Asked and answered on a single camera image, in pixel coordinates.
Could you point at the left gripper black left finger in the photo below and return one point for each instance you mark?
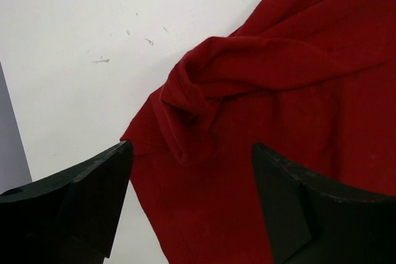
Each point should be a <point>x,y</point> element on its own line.
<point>68,217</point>

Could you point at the dark red t shirt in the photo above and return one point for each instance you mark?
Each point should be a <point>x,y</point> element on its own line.
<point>312,79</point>

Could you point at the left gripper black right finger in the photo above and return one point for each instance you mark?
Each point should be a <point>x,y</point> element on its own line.
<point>310,218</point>

